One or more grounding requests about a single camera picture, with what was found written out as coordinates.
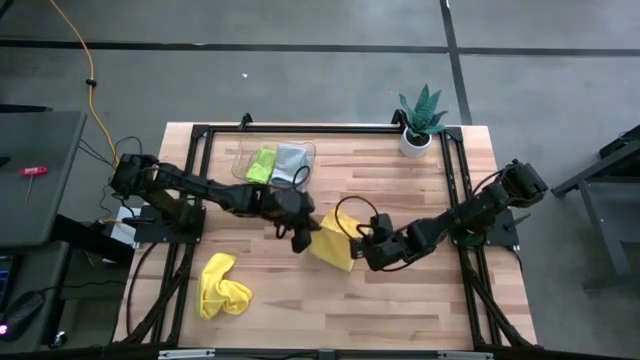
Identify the white round plant pot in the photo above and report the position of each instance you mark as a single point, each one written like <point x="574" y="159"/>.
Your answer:
<point x="412" y="149"/>

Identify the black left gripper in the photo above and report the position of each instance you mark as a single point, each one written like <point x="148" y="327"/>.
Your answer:
<point x="295" y="210"/>

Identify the silver metal bracket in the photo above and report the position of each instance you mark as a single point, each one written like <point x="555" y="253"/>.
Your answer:
<point x="185" y="354"/>
<point x="465" y="355"/>

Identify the clear plastic bin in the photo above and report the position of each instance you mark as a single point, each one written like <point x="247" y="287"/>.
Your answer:
<point x="239" y="160"/>

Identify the black computer mouse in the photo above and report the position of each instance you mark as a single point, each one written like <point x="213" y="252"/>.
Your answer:
<point x="22" y="312"/>

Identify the lime green microfiber towel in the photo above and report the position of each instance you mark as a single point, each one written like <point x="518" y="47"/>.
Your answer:
<point x="261" y="165"/>

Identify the yellow microfiber towel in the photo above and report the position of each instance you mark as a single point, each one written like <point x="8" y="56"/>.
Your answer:
<point x="332" y="245"/>
<point x="217" y="290"/>

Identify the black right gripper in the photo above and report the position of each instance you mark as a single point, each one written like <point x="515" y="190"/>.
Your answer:
<point x="382" y="250"/>

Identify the grey microfiber towel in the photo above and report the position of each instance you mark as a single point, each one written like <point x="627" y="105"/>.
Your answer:
<point x="287" y="160"/>

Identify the dark grey side desk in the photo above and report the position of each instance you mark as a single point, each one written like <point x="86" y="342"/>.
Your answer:
<point x="45" y="200"/>

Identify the white flat box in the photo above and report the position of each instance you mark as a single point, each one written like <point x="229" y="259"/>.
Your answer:
<point x="122" y="232"/>

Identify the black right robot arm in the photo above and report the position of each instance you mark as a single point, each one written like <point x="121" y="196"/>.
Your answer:
<point x="475" y="210"/>

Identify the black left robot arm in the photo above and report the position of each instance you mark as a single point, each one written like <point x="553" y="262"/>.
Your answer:
<point x="200" y="187"/>

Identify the black metal side table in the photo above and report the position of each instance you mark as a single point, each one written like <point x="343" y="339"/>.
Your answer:
<point x="605" y="210"/>

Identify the green artificial succulent plant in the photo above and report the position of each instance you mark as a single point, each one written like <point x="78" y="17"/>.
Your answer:
<point x="422" y="112"/>

